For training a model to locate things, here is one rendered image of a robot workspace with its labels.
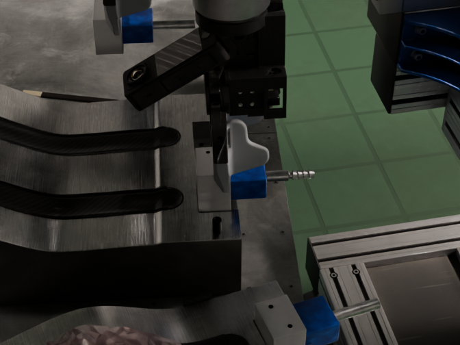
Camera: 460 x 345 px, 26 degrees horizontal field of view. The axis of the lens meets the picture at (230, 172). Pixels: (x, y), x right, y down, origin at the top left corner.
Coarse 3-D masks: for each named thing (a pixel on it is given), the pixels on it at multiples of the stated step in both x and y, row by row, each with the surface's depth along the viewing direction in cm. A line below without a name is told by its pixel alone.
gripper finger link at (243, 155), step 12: (228, 120) 102; (240, 120) 102; (240, 132) 103; (228, 144) 104; (240, 144) 103; (252, 144) 103; (228, 156) 103; (240, 156) 104; (252, 156) 104; (264, 156) 104; (216, 168) 104; (228, 168) 104; (240, 168) 105; (216, 180) 106; (228, 180) 105
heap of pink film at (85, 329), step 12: (84, 324) 94; (60, 336) 94; (72, 336) 92; (84, 336) 92; (96, 336) 94; (108, 336) 95; (120, 336) 95; (132, 336) 95; (144, 336) 96; (156, 336) 97
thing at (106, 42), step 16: (96, 0) 130; (96, 16) 127; (128, 16) 130; (144, 16) 130; (96, 32) 128; (112, 32) 128; (128, 32) 129; (144, 32) 129; (96, 48) 130; (112, 48) 130
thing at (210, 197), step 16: (208, 160) 109; (208, 176) 107; (240, 176) 109; (256, 176) 109; (272, 176) 110; (288, 176) 110; (304, 176) 111; (208, 192) 108; (224, 192) 109; (240, 192) 109; (256, 192) 109; (208, 208) 110; (224, 208) 110
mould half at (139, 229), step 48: (0, 96) 121; (192, 96) 126; (0, 144) 115; (192, 144) 119; (48, 192) 113; (192, 192) 112; (0, 240) 105; (48, 240) 108; (96, 240) 108; (144, 240) 107; (192, 240) 107; (240, 240) 107; (0, 288) 110; (48, 288) 110; (96, 288) 111; (144, 288) 111; (192, 288) 112; (240, 288) 112
